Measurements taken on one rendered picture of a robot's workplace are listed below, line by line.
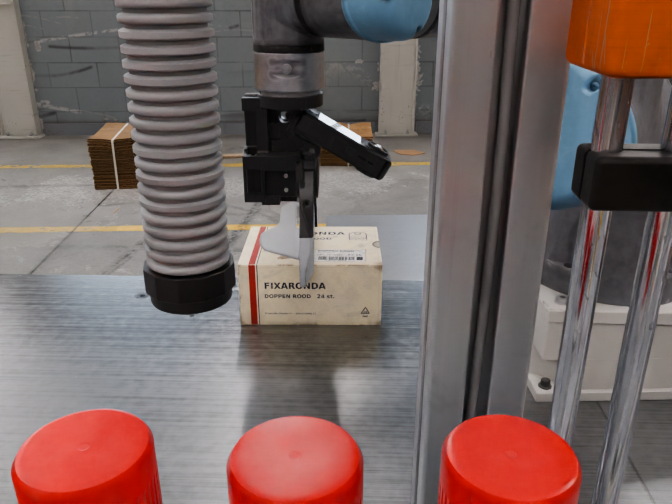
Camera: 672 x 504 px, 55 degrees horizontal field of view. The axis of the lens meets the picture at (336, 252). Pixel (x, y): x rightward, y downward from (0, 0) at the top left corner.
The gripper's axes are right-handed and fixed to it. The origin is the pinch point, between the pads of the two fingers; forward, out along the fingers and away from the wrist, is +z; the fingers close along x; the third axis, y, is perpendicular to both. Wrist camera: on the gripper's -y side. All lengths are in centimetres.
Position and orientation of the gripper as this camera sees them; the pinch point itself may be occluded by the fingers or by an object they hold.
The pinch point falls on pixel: (312, 261)
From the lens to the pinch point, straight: 77.6
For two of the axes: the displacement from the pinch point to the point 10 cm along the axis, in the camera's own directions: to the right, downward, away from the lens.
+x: 0.0, 3.8, -9.2
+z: 0.0, 9.2, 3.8
